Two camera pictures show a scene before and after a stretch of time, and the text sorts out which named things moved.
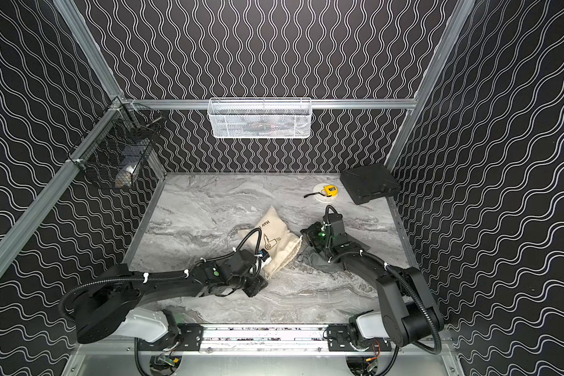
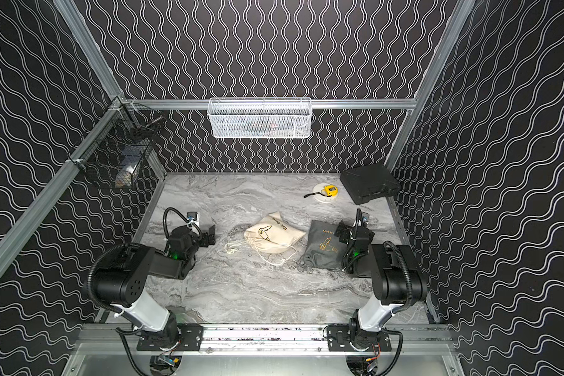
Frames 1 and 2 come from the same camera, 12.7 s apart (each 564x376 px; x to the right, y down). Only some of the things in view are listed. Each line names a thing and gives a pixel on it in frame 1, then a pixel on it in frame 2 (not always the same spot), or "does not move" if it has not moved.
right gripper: [309, 232] to [346, 232]
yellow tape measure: [330, 190] does not move
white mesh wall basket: [260, 117] does not move
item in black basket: [124, 178] does not move
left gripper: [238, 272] to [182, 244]
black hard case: [368, 183] does not move
